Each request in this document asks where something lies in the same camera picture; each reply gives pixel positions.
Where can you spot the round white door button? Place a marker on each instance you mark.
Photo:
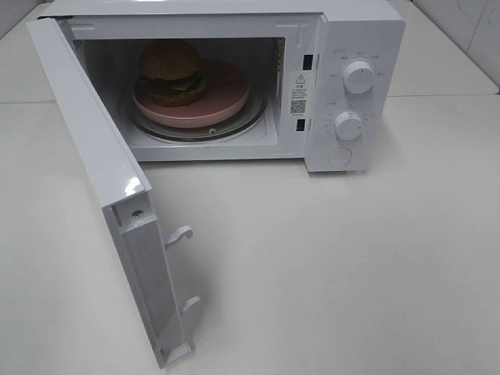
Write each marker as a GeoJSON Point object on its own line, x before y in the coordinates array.
{"type": "Point", "coordinates": [340, 157]}

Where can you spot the pink round plate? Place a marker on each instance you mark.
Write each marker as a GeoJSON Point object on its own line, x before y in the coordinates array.
{"type": "Point", "coordinates": [227, 91]}

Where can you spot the white microwave door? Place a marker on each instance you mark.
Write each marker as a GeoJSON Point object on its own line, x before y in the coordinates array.
{"type": "Point", "coordinates": [121, 188]}

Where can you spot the burger with sesame-free bun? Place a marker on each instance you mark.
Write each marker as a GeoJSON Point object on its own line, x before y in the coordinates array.
{"type": "Point", "coordinates": [171, 73]}

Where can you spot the glass microwave turntable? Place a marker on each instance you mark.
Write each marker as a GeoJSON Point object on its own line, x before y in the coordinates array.
{"type": "Point", "coordinates": [245, 119]}

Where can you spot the lower white timer knob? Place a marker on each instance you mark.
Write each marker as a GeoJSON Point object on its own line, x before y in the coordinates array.
{"type": "Point", "coordinates": [348, 125]}

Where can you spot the white warning label sticker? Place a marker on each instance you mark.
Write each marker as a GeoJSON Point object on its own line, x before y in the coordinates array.
{"type": "Point", "coordinates": [299, 89]}

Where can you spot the white microwave oven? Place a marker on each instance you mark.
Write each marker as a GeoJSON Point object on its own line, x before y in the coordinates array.
{"type": "Point", "coordinates": [267, 40]}

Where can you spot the upper white power knob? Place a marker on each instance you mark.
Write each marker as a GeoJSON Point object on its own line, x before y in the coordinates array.
{"type": "Point", "coordinates": [358, 76]}

